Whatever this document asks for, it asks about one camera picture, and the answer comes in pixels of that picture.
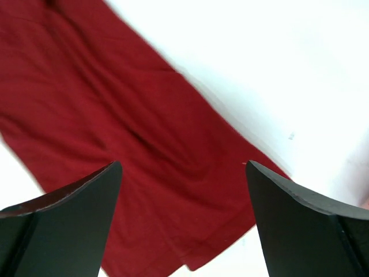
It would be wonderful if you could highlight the dark red t shirt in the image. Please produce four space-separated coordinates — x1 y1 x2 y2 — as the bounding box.
1 1 278 276

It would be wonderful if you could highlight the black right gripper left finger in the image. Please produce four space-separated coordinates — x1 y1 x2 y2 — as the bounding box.
1 162 123 277

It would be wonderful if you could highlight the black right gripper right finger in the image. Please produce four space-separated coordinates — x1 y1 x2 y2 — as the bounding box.
246 161 368 277

